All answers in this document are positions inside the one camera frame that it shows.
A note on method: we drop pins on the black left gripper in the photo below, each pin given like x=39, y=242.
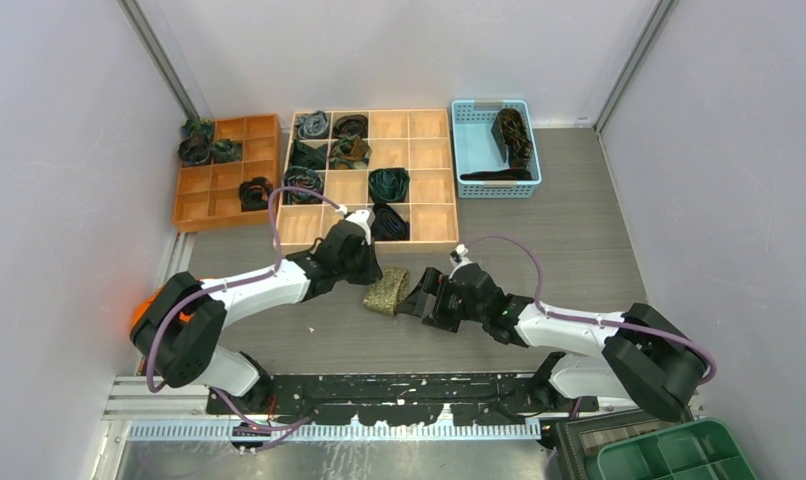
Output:
x=372, y=270

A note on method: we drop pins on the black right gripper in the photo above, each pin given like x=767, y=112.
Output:
x=415, y=303

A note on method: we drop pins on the green floral patterned tie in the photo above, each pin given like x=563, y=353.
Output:
x=388, y=292

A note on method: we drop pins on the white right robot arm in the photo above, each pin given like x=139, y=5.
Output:
x=636, y=356

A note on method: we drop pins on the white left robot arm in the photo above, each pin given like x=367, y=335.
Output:
x=178, y=331

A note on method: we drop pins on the rolled dark navy tie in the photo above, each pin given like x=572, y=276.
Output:
x=388, y=224

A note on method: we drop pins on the rolled blue multicolour tie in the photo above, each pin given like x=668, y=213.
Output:
x=307, y=179

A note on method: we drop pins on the rolled green orange tie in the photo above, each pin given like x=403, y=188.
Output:
x=349, y=153

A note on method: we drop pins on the rolled black orange tie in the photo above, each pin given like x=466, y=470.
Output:
x=254, y=194

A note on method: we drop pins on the rolled dark green tie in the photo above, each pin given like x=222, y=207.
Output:
x=308, y=154

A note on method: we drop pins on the light wooden compartment tray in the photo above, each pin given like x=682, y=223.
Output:
x=397, y=163

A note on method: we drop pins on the rolled dark brown tie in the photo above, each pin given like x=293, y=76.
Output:
x=350, y=125

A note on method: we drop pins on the rolled grey blue tie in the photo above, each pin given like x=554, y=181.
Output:
x=312, y=126

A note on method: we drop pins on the orange wooden compartment tray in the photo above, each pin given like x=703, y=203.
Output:
x=206, y=197

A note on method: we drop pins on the navy red striped tie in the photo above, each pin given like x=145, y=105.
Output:
x=510, y=174

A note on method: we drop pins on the rolled green patterned tie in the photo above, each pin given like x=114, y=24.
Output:
x=224, y=151

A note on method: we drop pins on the light blue plastic basket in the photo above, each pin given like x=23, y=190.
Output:
x=474, y=149

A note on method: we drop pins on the rolled dark striped tie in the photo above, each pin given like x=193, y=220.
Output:
x=195, y=151

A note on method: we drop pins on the rolled teal tie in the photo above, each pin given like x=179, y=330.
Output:
x=198, y=127

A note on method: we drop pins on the brown orange patterned tie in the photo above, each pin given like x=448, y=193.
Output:
x=511, y=138

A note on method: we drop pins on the orange cloth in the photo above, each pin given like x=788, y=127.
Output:
x=141, y=309

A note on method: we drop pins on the dark framed box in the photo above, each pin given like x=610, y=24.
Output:
x=571, y=443

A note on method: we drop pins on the green plastic organizer bin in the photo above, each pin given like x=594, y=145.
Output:
x=701, y=449

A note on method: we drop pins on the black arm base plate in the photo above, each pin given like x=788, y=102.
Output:
x=469, y=399

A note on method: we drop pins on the aluminium frame rail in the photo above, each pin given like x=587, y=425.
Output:
x=194, y=413

